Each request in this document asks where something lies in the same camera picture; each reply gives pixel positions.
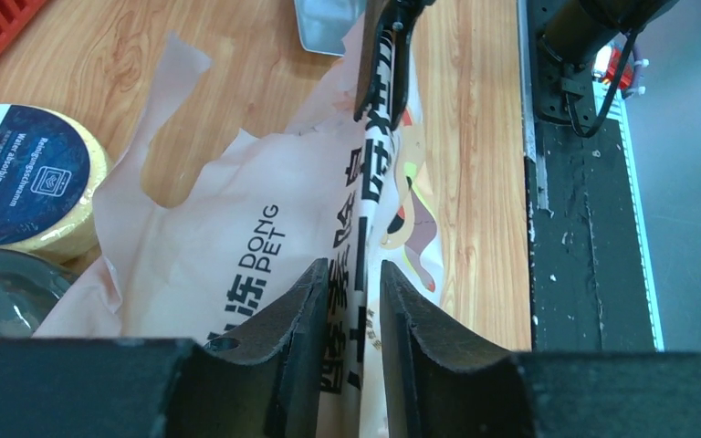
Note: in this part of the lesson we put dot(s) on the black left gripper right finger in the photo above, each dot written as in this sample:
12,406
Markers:
441,378

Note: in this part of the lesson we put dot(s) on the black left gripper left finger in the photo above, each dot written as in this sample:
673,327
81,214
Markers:
261,379

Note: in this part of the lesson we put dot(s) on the pink cat litter bag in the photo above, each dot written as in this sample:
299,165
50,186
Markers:
353,192

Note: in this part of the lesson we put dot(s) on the silver metal scoop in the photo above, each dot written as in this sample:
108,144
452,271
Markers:
322,24

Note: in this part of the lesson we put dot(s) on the black bag clip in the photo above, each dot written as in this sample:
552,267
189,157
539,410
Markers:
383,80

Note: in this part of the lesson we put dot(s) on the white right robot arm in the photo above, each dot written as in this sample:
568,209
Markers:
580,28

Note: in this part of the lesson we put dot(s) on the grey litter box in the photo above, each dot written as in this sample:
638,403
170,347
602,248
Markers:
29,289

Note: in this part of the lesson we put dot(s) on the yellow tape roll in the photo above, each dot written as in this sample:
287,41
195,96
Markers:
50,167

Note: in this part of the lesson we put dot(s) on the black mounting rail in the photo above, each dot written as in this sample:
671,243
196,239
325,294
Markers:
591,280

